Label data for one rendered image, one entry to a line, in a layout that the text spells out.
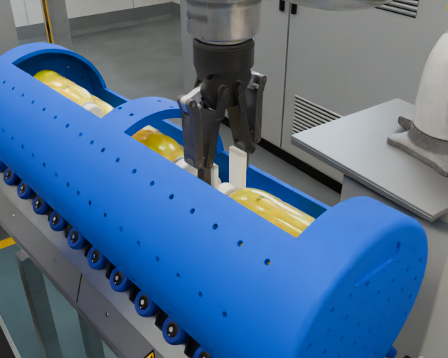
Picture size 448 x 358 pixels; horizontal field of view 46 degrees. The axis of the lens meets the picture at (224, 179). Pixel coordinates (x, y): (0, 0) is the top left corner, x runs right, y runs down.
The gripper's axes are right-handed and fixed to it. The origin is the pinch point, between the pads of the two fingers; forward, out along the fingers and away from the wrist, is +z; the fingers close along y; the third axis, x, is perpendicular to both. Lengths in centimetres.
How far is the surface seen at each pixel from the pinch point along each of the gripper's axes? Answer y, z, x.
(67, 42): -33, 14, -116
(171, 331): 11.4, 21.5, 0.9
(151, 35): -258, 118, -402
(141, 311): 11.9, 22.5, -6.2
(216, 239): 10.4, -0.8, 10.4
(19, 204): 12, 26, -54
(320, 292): 9.1, -1.9, 24.6
